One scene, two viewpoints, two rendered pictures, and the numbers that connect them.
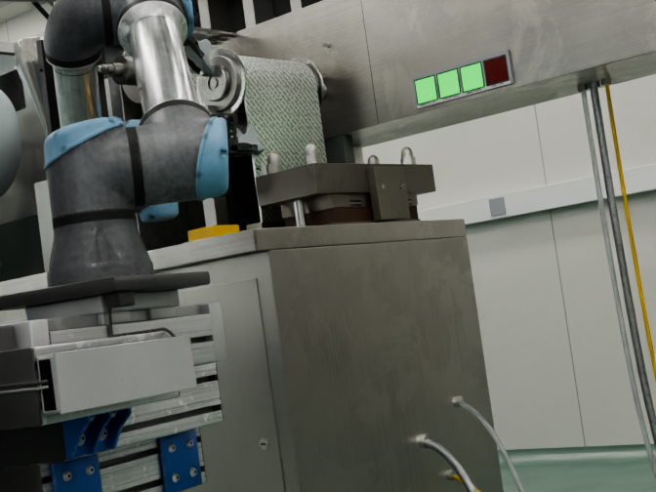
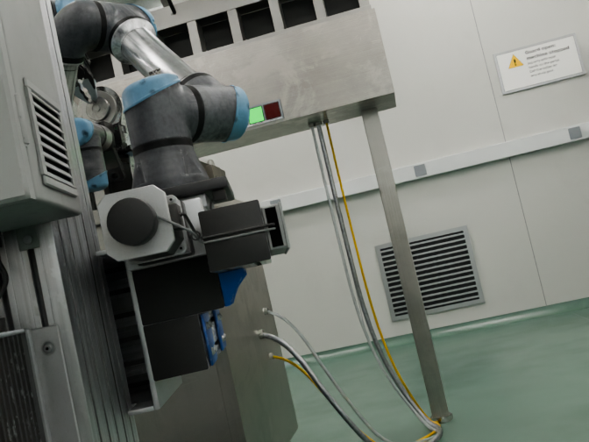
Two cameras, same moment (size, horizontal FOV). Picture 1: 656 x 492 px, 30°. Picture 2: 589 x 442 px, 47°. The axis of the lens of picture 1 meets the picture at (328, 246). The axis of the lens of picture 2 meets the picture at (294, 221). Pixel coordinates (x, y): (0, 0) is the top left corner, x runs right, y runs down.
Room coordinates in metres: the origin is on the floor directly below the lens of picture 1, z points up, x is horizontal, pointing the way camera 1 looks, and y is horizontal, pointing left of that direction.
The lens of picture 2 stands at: (0.52, 0.81, 0.62)
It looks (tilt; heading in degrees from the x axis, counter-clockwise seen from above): 4 degrees up; 329
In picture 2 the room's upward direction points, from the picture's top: 13 degrees counter-clockwise
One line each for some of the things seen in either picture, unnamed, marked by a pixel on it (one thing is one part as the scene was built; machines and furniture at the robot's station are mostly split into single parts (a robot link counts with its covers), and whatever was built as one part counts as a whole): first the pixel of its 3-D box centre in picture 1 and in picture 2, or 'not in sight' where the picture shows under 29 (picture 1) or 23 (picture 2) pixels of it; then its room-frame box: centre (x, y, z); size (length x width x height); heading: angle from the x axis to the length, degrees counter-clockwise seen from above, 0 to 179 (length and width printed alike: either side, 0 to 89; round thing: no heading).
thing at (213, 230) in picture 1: (214, 233); not in sight; (2.29, 0.21, 0.91); 0.07 x 0.07 x 0.02; 50
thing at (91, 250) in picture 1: (97, 249); (167, 170); (1.74, 0.33, 0.87); 0.15 x 0.15 x 0.10
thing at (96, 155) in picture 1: (92, 168); (158, 112); (1.75, 0.32, 0.98); 0.13 x 0.12 x 0.14; 102
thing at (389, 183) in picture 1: (389, 193); (216, 182); (2.53, -0.14, 0.96); 0.10 x 0.03 x 0.11; 140
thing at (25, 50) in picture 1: (42, 54); not in sight; (3.12, 0.66, 1.50); 0.14 x 0.14 x 0.06
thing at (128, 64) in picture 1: (130, 70); not in sight; (2.71, 0.39, 1.33); 0.06 x 0.06 x 0.06; 50
